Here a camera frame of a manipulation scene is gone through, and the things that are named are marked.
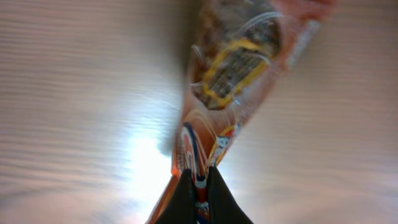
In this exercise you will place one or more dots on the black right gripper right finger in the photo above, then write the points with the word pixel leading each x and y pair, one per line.
pixel 222 205

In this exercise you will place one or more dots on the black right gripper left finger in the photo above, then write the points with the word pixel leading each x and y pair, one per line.
pixel 181 207

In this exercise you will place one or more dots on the orange Top chocolate bar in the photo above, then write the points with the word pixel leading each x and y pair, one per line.
pixel 241 49

